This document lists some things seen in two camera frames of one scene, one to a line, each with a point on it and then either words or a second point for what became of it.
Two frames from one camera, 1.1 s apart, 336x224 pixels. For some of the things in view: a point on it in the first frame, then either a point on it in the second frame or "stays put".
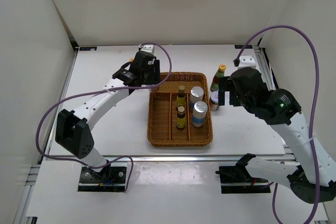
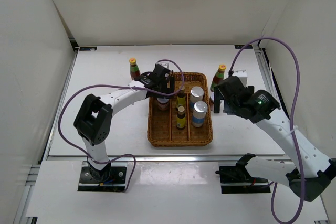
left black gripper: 155,76 → 170,89
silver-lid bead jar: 197,93 stays put
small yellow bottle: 180,119 stays put
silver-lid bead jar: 199,113 stays put
